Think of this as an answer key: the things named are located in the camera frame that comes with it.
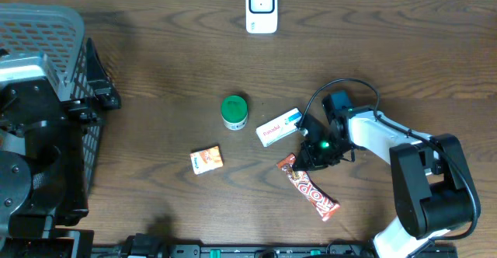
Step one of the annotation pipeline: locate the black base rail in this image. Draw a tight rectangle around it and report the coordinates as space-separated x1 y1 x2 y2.
90 243 459 258

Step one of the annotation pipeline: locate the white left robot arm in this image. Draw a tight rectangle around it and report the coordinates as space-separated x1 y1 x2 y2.
1 51 121 257

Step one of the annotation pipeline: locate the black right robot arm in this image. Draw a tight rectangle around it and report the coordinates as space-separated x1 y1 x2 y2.
291 103 481 257

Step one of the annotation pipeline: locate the white Panadol box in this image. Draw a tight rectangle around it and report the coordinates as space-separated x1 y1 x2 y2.
255 108 302 147

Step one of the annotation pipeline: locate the grey plastic basket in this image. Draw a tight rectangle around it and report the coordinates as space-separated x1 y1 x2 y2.
1 3 121 190

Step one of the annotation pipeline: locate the black right camera cable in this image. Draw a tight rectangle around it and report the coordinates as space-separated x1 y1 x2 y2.
298 78 482 242

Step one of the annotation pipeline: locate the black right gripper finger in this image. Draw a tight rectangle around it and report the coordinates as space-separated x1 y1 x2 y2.
297 114 327 141
292 151 328 172

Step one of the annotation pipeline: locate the white barcode scanner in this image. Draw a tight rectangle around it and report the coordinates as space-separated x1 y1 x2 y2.
245 0 278 34

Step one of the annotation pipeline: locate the green lid jar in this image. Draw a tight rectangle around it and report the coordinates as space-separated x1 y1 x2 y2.
221 95 248 131

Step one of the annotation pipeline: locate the red Top chocolate bar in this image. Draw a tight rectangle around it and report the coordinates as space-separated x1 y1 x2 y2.
276 153 340 221

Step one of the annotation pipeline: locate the orange tissue pack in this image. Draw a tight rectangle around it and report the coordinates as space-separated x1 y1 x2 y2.
190 146 224 175

